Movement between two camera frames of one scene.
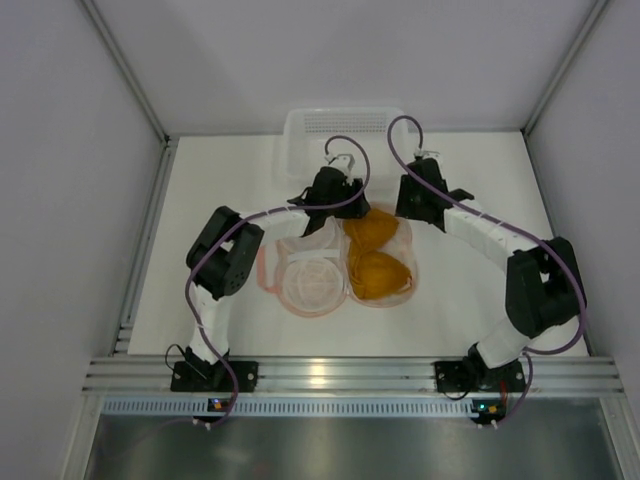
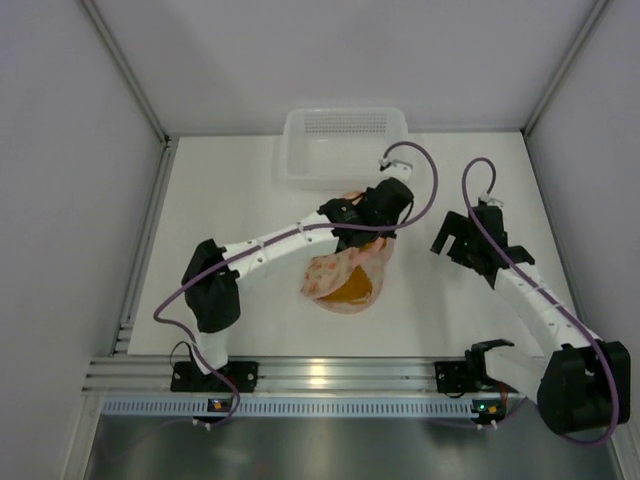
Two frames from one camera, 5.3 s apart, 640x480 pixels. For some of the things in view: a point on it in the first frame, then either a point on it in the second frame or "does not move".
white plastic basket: (305, 132) does not move
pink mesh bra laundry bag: (310, 274) → (331, 271)
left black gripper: (350, 201) → (361, 235)
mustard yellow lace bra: (375, 272) → (356, 289)
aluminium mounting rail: (551, 375) does not move
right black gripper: (417, 207) → (460, 239)
